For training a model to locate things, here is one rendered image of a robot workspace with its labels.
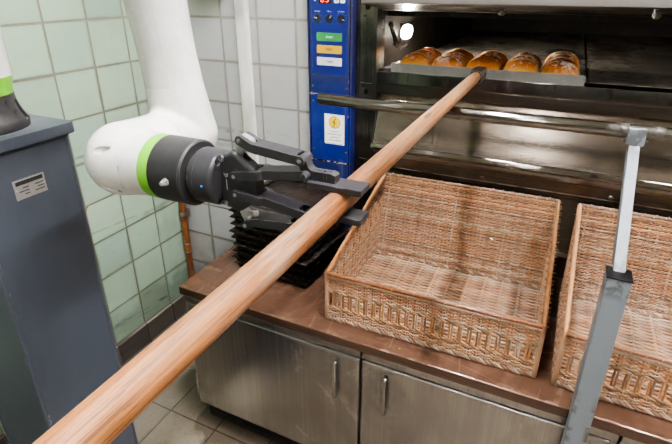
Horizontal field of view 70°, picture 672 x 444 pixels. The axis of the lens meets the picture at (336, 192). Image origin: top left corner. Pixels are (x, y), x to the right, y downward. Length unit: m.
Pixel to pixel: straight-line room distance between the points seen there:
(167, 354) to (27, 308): 0.74
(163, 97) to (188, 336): 0.51
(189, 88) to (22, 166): 0.34
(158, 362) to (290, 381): 1.20
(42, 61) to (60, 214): 0.80
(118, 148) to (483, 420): 1.04
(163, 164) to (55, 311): 0.53
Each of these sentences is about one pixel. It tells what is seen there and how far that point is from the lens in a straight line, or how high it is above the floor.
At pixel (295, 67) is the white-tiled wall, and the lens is 1.72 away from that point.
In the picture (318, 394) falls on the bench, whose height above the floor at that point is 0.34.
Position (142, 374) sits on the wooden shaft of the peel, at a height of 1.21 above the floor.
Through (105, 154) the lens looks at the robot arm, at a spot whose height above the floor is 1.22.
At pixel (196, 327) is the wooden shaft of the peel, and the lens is 0.38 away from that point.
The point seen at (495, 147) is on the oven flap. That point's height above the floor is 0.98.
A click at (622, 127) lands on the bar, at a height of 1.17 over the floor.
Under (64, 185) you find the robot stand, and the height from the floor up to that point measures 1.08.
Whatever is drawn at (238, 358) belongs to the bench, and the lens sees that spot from 1.61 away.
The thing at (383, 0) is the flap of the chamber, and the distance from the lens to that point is 1.41.
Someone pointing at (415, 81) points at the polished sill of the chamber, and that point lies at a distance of 1.56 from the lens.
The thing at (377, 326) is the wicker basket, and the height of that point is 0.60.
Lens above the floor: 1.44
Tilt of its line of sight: 23 degrees down
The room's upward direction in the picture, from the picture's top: straight up
